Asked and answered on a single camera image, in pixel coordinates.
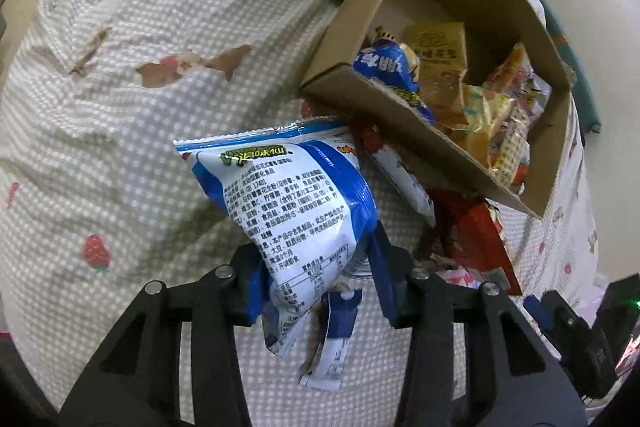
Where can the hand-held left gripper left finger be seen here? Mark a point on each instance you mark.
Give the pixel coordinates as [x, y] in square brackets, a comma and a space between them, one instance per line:
[250, 297]

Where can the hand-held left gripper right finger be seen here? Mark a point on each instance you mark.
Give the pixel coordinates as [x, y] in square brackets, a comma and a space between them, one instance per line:
[385, 279]

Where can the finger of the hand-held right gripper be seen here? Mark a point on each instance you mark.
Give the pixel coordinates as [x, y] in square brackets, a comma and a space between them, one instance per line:
[567, 317]
[537, 313]

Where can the pink white snack packet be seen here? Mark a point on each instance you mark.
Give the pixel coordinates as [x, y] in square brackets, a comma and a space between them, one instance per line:
[460, 277]

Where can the long narrow stick sachet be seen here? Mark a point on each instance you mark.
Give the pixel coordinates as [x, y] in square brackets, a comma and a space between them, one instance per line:
[335, 342]

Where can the red snack packet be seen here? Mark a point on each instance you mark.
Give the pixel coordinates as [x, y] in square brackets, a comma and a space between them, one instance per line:
[475, 237]

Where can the blue white snack packet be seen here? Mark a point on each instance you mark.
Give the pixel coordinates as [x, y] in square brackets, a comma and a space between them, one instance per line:
[290, 207]

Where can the red white stick packet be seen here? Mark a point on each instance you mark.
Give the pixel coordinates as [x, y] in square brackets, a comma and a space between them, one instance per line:
[400, 177]

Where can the yellow crinkled snack packet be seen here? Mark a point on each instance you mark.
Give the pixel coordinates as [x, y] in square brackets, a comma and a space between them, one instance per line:
[495, 127]

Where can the blue yellow cartoon packet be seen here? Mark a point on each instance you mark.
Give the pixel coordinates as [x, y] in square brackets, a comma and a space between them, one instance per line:
[390, 77]

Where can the yellow peanut packet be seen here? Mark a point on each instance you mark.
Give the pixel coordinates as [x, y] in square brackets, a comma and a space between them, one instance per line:
[440, 72]

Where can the teal padded cushion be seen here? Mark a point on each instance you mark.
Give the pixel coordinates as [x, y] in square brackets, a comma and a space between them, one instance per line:
[570, 67]

